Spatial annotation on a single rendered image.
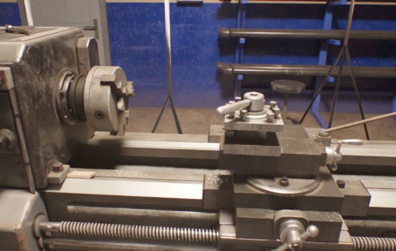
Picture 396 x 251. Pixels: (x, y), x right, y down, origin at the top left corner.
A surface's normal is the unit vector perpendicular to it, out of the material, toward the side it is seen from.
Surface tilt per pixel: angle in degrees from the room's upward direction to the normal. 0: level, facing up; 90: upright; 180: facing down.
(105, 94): 66
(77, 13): 90
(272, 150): 90
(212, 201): 90
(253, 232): 90
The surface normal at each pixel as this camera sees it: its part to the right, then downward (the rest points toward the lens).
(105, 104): -0.07, 0.21
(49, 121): 1.00, 0.04
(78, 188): -0.04, -0.53
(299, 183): 0.00, -0.92
